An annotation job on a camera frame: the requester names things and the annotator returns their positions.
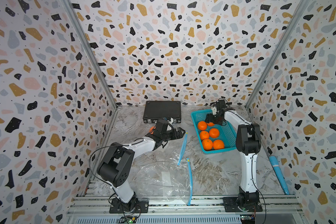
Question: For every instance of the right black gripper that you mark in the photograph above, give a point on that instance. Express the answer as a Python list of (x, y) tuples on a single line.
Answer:
[(208, 118)]

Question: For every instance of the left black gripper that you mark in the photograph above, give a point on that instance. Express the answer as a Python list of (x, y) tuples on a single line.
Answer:
[(179, 135)]

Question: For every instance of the orange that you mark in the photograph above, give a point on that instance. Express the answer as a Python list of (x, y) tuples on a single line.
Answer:
[(202, 125), (214, 133), (151, 129), (210, 124)]

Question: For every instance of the teal plastic basket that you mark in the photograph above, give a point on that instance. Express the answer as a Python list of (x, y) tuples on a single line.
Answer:
[(227, 134)]

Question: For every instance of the orange fruit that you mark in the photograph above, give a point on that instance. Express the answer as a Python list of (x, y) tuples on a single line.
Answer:
[(207, 144), (218, 144), (204, 135)]

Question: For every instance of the clear zip-top bag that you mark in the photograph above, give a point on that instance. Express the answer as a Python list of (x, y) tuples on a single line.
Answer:
[(168, 180), (146, 145)]

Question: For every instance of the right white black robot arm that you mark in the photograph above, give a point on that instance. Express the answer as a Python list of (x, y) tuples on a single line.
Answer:
[(248, 143)]

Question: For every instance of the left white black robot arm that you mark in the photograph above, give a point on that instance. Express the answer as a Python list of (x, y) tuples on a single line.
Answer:
[(115, 166)]

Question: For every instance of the black hard case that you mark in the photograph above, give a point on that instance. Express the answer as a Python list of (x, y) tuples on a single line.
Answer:
[(155, 110)]

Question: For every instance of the green circuit board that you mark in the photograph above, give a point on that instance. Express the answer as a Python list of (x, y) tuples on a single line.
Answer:
[(128, 220)]

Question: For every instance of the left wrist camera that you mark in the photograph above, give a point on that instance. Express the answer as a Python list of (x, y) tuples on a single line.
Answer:
[(169, 120)]

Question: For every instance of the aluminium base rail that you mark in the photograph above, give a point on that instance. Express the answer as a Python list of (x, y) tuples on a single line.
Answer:
[(277, 209)]

